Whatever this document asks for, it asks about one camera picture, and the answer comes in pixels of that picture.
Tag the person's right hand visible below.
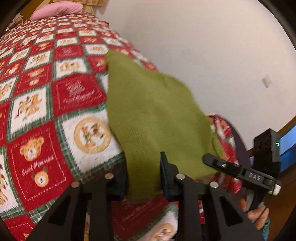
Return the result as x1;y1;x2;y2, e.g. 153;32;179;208
238;199;270;231

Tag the red teddy bear patchwork bedspread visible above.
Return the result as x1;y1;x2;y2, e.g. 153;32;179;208
0;12;246;241

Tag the pink pillow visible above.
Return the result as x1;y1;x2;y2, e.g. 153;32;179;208
30;1;83;20

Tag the green orange striped knit sweater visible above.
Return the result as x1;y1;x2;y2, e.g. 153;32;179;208
105;50;225;202

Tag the white wall socket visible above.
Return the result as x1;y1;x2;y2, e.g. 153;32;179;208
262;75;271;88

